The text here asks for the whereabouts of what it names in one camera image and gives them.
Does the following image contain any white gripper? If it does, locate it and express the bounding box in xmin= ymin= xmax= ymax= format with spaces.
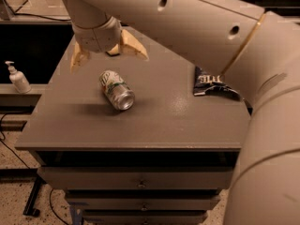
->
xmin=70 ymin=15 xmax=149 ymax=73

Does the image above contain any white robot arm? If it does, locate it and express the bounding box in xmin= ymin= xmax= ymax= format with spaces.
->
xmin=79 ymin=0 xmax=300 ymax=225

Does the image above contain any yellow sponge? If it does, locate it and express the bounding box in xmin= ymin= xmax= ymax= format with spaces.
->
xmin=107 ymin=44 xmax=120 ymax=56

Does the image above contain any white pump bottle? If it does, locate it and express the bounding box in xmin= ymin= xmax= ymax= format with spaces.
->
xmin=5 ymin=61 xmax=31 ymax=94

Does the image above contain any grey drawer cabinet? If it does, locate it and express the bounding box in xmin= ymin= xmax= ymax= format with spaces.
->
xmin=14 ymin=25 xmax=252 ymax=225

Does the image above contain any blue kettle chips bag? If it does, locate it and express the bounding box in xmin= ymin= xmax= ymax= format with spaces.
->
xmin=193 ymin=67 xmax=241 ymax=100

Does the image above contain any top grey drawer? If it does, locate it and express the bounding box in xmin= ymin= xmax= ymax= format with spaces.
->
xmin=37 ymin=167 xmax=233 ymax=190

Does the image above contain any grey drawer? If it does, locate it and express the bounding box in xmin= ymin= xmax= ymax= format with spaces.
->
xmin=82 ymin=210 xmax=207 ymax=225
xmin=37 ymin=167 xmax=233 ymax=190
xmin=66 ymin=193 xmax=220 ymax=211

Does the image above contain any middle grey drawer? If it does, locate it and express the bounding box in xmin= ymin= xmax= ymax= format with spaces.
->
xmin=66 ymin=193 xmax=220 ymax=211

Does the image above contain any bottom grey drawer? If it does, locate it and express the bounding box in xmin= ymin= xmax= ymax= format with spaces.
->
xmin=82 ymin=210 xmax=207 ymax=225

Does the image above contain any black cable on rail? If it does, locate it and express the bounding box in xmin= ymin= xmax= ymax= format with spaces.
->
xmin=12 ymin=12 xmax=72 ymax=23

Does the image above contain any black cable on floor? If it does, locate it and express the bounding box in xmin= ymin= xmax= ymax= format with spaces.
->
xmin=0 ymin=111 xmax=71 ymax=225

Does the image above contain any black floor bracket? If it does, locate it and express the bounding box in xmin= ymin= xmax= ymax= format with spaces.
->
xmin=23 ymin=176 xmax=43 ymax=218

